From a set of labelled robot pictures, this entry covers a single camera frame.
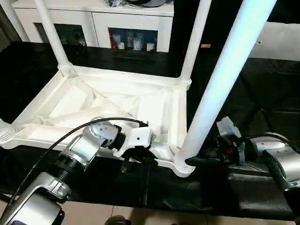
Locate white plastic table leg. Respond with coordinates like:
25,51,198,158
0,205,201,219
34,0,77,78
0,118,12,145
178,0,278,169
180,0,213,86

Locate white plastic table top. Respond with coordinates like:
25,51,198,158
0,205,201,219
0,65,196,179

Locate dark robot leg part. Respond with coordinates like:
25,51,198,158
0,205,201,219
106,215,131,225

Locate white plastic upturned table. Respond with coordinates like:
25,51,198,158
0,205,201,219
0,41,300,221

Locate grey cushion with holes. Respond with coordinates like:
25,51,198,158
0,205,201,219
248,21,300,61

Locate black cabinet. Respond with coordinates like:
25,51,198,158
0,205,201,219
172,0,247,78

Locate white cabinet with glass doors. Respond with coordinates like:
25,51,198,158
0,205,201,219
11,0,174,53

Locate grey rice cooker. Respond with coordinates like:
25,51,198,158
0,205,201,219
127,0,167,8

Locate dark clutter pile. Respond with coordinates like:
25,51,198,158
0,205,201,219
106,0,128,8

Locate grey curtain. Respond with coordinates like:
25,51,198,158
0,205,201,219
0,0,24,52

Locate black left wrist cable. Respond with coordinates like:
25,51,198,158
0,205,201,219
0,117,150,211

